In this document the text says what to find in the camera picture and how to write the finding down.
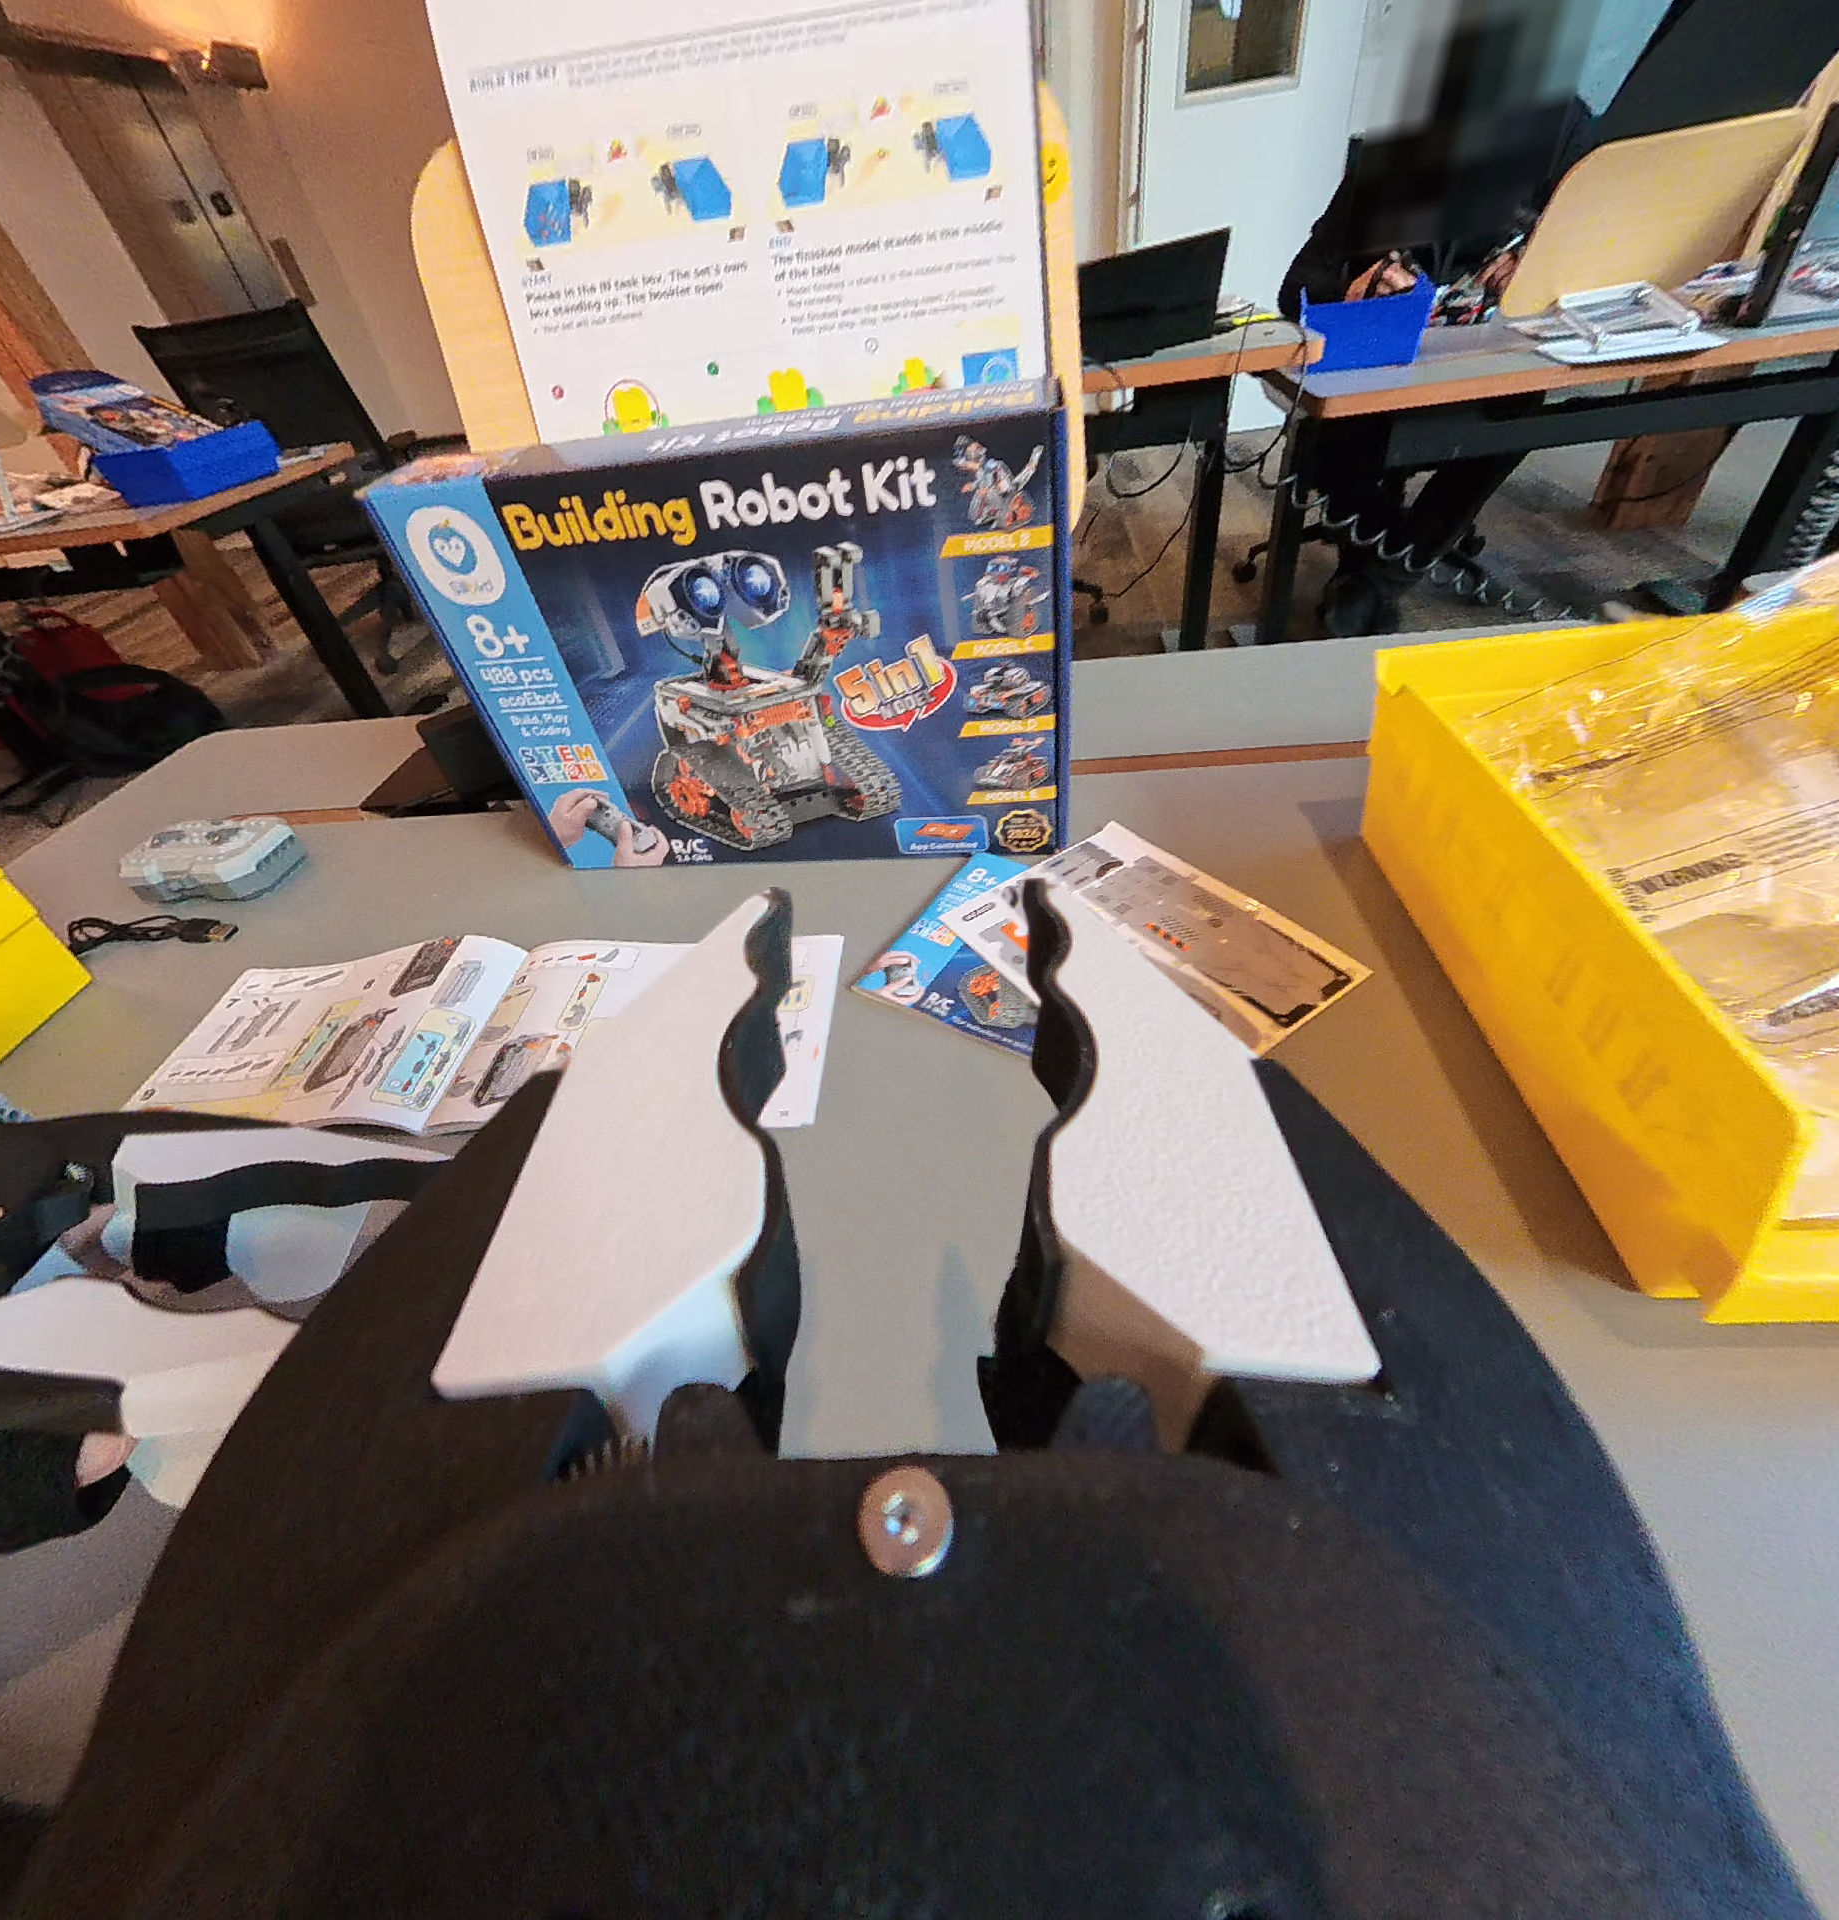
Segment blue toy kit box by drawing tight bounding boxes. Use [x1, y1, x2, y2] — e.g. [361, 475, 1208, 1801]
[26, 372, 223, 452]

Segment red bag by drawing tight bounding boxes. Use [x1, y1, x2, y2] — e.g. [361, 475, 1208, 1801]
[3, 607, 111, 708]

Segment blue plastic bin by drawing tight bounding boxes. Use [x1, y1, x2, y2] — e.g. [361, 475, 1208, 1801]
[1299, 273, 1438, 374]
[90, 421, 281, 509]

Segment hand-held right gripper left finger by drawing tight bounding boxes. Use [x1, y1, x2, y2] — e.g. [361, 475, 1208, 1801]
[430, 890, 802, 1452]

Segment blue robot kit box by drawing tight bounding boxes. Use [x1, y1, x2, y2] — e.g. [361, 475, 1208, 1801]
[359, 381, 1078, 872]

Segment clear plastic bag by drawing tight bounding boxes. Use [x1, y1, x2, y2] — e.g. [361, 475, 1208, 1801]
[1459, 570, 1839, 1224]

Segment grey battery box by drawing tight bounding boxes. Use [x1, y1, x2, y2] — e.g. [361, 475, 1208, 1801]
[120, 817, 309, 903]

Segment white door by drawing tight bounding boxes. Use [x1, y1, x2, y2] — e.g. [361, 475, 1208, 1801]
[1120, 0, 1378, 249]

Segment white instruction poster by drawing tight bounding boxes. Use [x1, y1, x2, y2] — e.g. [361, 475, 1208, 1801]
[424, 0, 1063, 444]

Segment black usb cable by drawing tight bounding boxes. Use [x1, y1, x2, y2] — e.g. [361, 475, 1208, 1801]
[67, 913, 238, 962]

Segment black car kit box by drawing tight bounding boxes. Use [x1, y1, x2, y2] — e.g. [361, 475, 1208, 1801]
[1735, 96, 1839, 324]

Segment black electronic device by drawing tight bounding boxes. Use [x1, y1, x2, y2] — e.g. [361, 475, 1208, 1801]
[359, 706, 532, 818]

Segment clear plastic tray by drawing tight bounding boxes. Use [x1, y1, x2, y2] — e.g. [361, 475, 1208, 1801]
[1511, 283, 1709, 364]
[0, 441, 103, 528]

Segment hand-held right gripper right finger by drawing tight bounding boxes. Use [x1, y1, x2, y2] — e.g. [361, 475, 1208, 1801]
[985, 884, 1383, 1452]

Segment black backpack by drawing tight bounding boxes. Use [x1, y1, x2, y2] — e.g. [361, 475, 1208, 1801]
[0, 660, 231, 784]

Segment sticker sheet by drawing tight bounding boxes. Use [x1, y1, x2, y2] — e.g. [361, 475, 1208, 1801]
[956, 823, 1373, 1052]

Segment instruction booklet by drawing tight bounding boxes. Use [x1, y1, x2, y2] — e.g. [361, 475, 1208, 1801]
[124, 933, 847, 1134]

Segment black office chair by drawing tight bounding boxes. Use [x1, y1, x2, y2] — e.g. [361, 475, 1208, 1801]
[130, 301, 411, 633]

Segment brown edged office desk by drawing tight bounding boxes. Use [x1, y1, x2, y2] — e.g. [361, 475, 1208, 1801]
[1261, 307, 1839, 608]
[1076, 320, 1326, 649]

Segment black laptop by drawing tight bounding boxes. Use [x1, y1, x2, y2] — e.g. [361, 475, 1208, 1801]
[1076, 228, 1232, 366]

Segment blue closed booklet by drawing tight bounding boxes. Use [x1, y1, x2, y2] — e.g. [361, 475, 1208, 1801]
[851, 856, 1072, 1058]

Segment wooden table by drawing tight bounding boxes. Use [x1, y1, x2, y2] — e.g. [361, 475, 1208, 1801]
[0, 441, 398, 722]

